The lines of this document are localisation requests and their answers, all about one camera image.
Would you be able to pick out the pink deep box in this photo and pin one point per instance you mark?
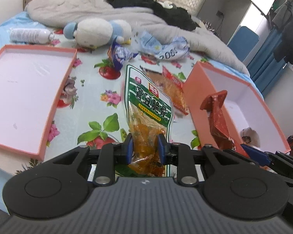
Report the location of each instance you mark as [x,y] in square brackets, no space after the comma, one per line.
[243,108]

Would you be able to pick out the green yellow snack packet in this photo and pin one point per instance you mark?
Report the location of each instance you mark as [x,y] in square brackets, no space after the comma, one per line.
[149,112]

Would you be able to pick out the blue crumpled snack bag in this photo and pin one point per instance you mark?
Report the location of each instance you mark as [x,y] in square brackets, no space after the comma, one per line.
[120,55]

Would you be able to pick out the hanging dark clothes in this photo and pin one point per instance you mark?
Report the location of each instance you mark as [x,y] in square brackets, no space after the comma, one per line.
[283,22]

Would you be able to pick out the blue chair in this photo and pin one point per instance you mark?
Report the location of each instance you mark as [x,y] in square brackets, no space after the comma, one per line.
[243,42]

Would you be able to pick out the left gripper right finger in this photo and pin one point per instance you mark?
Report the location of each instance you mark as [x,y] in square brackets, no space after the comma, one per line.
[182,157]

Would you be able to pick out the blue curtain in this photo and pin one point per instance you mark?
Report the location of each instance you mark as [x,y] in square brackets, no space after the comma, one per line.
[264,70]

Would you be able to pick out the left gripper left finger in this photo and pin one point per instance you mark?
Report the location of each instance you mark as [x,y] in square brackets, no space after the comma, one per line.
[110,155]

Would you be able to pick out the pink shallow box lid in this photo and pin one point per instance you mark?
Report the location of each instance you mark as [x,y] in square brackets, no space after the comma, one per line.
[32,78]

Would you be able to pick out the snack packets inside box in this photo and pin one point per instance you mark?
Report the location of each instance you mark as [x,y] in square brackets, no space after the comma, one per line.
[250,137]

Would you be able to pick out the white blue plastic bag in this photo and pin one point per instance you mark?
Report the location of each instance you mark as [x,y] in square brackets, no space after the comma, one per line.
[144,42]

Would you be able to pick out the red clear spicy snack packet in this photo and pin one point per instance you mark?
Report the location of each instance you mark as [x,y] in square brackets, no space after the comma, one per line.
[170,85]

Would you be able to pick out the grey bedside shelf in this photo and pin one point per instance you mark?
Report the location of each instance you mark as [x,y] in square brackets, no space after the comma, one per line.
[224,16]

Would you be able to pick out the floral bed sheet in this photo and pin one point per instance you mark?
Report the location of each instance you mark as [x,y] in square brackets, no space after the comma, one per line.
[90,97]

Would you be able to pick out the grey blanket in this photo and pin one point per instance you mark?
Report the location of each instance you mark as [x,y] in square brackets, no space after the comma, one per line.
[57,13]

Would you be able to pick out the white blue plush toy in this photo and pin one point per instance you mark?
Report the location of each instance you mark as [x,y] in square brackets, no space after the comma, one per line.
[96,32]

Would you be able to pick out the black clothes pile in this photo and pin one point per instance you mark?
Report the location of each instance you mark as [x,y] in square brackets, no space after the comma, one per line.
[176,16]

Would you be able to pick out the white spray bottle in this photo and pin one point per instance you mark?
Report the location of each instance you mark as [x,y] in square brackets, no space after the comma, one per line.
[31,35]

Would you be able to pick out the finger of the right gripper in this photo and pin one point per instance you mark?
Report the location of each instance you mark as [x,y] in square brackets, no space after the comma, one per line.
[278,162]

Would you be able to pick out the dark red snack bag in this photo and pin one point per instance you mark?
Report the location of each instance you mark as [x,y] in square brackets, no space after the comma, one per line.
[218,127]

